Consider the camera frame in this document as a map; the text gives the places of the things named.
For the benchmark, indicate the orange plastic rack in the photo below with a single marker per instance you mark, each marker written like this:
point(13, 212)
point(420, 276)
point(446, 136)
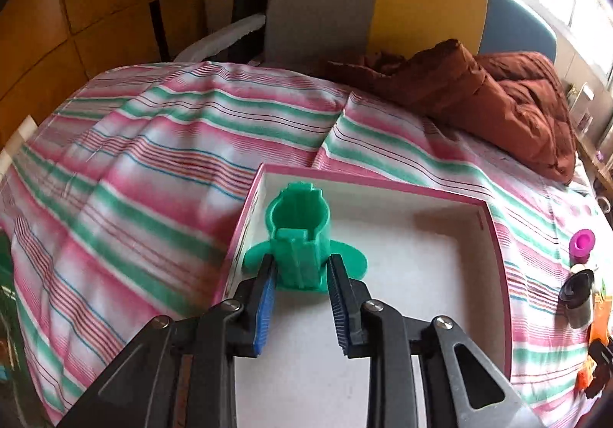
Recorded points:
point(602, 318)

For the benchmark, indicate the wooden panelled cabinet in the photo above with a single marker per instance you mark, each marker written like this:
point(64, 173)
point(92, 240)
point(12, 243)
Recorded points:
point(96, 1)

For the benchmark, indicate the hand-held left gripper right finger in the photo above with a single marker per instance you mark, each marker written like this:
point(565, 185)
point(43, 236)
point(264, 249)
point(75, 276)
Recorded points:
point(339, 308)

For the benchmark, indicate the green plastic holder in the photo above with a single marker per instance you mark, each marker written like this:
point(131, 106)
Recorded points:
point(297, 217)

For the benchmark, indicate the yellow headboard panel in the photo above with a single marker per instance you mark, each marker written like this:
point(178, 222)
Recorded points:
point(426, 1)

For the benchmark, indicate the striped bedsheet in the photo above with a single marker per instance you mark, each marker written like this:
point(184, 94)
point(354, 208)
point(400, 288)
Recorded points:
point(143, 169)

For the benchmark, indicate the pink-rimmed white box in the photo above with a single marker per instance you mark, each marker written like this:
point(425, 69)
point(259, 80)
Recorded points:
point(407, 265)

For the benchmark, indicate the blue headboard panel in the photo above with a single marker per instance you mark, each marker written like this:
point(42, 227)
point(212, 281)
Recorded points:
point(517, 25)

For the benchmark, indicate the black cylinder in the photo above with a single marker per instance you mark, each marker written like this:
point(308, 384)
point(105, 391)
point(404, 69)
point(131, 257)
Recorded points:
point(577, 301)

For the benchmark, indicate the brown quilt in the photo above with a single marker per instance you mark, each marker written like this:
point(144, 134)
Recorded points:
point(503, 97)

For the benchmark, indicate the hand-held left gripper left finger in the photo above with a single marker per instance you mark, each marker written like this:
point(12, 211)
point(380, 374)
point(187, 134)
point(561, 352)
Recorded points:
point(266, 308)

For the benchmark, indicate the purple plastic cup toy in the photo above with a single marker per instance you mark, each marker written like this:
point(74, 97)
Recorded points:
point(582, 243)

